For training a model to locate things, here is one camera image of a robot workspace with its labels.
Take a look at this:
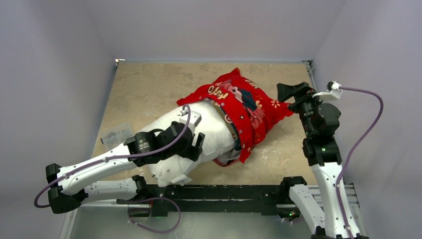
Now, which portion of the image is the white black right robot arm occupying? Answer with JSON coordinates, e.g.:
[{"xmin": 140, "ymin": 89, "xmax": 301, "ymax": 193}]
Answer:
[{"xmin": 277, "ymin": 82, "xmax": 366, "ymax": 239}]

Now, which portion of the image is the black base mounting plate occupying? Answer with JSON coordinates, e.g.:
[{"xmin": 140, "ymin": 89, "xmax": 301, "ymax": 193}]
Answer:
[{"xmin": 116, "ymin": 184, "xmax": 301, "ymax": 219}]

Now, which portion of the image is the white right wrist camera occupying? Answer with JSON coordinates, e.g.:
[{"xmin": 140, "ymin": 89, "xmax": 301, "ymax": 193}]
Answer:
[{"xmin": 312, "ymin": 81, "xmax": 342, "ymax": 101}]

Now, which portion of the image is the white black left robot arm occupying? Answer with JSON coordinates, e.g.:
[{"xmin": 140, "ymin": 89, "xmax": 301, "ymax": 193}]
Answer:
[{"xmin": 45, "ymin": 121, "xmax": 206, "ymax": 214}]

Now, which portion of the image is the white pillow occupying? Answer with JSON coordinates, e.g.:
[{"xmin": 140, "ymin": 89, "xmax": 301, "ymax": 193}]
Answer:
[{"xmin": 138, "ymin": 100, "xmax": 243, "ymax": 188}]

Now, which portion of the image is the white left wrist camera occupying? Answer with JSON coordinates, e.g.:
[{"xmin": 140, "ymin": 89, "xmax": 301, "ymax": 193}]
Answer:
[{"xmin": 178, "ymin": 109, "xmax": 202, "ymax": 135}]

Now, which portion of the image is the metal corner bracket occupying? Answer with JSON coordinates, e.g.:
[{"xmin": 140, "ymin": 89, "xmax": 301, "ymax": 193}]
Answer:
[{"xmin": 115, "ymin": 59, "xmax": 126, "ymax": 68}]

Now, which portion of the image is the aluminium front frame rail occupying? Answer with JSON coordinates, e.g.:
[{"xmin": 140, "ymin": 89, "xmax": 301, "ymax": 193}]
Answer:
[{"xmin": 58, "ymin": 184, "xmax": 368, "ymax": 239}]

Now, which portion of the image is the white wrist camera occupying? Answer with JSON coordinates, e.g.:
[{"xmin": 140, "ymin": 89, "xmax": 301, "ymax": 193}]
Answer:
[
  {"xmin": 312, "ymin": 81, "xmax": 342, "ymax": 101},
  {"xmin": 178, "ymin": 109, "xmax": 202, "ymax": 135}
]

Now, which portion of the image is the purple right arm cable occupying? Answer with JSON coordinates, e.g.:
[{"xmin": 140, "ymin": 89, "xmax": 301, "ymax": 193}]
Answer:
[{"xmin": 282, "ymin": 86, "xmax": 385, "ymax": 239}]

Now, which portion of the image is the red printed pillowcase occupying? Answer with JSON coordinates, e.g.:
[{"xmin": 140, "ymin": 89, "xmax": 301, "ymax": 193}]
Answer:
[{"xmin": 176, "ymin": 68, "xmax": 293, "ymax": 167}]

